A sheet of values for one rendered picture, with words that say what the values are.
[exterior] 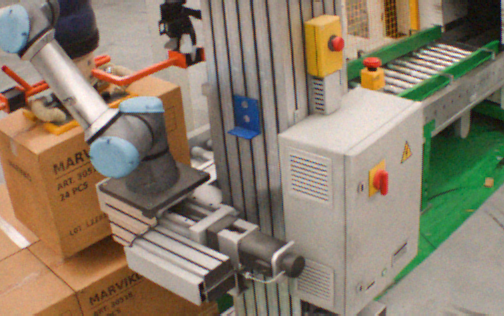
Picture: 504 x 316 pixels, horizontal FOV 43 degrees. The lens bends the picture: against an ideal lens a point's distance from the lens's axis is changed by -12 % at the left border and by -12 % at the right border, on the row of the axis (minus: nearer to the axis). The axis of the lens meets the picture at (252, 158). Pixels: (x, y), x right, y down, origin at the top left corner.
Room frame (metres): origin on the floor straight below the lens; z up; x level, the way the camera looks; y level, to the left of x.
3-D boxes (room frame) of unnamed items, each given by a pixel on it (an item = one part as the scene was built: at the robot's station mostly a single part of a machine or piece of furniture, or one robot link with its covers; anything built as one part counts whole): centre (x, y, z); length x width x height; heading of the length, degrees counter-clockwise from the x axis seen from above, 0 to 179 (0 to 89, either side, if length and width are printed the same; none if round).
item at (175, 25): (2.15, 0.20, 1.34); 0.09 x 0.08 x 0.12; 131
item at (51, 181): (2.19, 0.57, 0.87); 0.60 x 0.40 x 0.40; 132
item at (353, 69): (3.62, -0.68, 0.60); 1.60 x 0.10 x 0.09; 131
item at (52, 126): (2.10, 0.51, 1.10); 0.34 x 0.10 x 0.05; 131
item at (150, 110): (1.66, 0.27, 1.20); 0.13 x 0.12 x 0.14; 161
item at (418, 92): (3.22, -1.03, 0.60); 1.60 x 0.10 x 0.09; 131
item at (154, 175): (1.67, 0.27, 1.09); 0.15 x 0.15 x 0.10
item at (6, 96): (2.00, 0.76, 1.20); 0.10 x 0.08 x 0.06; 41
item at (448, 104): (2.94, -0.81, 0.50); 2.31 x 0.05 x 0.19; 131
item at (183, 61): (2.17, 0.18, 1.20); 0.09 x 0.08 x 0.05; 41
